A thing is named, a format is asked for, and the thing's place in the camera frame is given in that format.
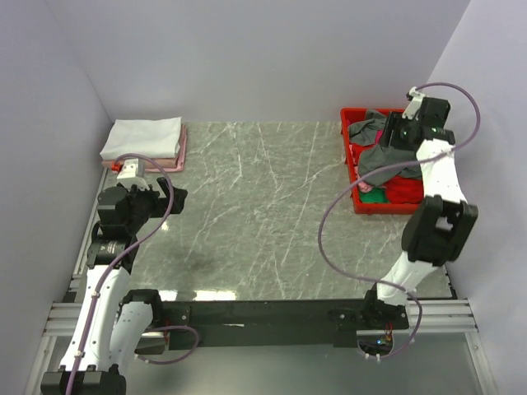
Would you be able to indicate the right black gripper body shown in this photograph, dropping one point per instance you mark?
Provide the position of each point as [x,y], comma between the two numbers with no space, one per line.
[402,128]

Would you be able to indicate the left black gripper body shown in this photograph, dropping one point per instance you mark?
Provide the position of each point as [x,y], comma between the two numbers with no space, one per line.
[146,205]

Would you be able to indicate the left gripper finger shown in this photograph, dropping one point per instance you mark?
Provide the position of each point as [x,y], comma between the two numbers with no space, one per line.
[166,187]
[179,197]

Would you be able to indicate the dark grey t-shirt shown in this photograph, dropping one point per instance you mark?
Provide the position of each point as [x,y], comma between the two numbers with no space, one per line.
[363,134]

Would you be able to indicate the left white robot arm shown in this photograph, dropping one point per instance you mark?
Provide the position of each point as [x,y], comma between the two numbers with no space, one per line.
[112,317]

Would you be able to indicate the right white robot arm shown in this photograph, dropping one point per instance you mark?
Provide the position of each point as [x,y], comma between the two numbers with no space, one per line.
[438,230]

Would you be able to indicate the folded pink t-shirt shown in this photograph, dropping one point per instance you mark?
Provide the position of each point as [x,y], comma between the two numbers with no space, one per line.
[170,165]

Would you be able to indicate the folded white t-shirt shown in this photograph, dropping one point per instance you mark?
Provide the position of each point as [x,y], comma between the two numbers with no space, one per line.
[156,139]

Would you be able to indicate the red t-shirt in bin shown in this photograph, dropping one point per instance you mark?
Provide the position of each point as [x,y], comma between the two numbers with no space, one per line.
[399,190]

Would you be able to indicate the green cloth in bin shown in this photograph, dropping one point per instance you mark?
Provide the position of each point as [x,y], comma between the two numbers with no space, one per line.
[369,195]

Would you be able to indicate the red plastic bin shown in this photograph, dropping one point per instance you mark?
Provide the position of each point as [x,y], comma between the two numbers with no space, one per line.
[348,116]

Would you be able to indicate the black base crossbar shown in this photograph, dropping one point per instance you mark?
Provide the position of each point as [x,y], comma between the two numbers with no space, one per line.
[223,323]

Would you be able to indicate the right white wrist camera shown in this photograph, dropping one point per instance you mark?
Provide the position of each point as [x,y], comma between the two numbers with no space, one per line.
[415,98]

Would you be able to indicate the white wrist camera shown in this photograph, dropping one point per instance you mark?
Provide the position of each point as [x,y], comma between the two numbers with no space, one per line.
[415,98]
[130,174]

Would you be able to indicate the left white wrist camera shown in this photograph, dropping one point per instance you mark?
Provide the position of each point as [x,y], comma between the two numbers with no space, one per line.
[130,174]

